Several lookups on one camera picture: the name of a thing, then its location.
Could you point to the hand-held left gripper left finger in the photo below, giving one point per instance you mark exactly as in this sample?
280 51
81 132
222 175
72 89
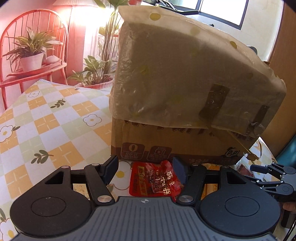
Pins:
111 170

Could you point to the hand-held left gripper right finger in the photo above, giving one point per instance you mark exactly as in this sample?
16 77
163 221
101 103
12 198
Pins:
179 170

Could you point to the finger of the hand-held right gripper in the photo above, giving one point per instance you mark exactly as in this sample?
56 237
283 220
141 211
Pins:
277 168
282 188

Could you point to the red snack packet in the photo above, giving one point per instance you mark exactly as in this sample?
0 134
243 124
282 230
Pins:
148 183
242 170

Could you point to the brown cardboard box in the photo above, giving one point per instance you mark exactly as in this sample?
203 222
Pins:
143 139

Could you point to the cardboard box with plastic liner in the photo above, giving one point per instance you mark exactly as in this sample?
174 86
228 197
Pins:
185 69

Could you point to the teal fabric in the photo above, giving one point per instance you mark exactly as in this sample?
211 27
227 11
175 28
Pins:
289 155

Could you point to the checked floral tablecloth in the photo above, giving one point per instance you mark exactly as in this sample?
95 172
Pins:
57 129

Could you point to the brown wooden board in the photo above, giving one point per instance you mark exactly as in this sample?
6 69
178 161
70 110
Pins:
289 92

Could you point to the sliding glass window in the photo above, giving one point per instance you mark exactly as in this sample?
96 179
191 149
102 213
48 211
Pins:
219 9

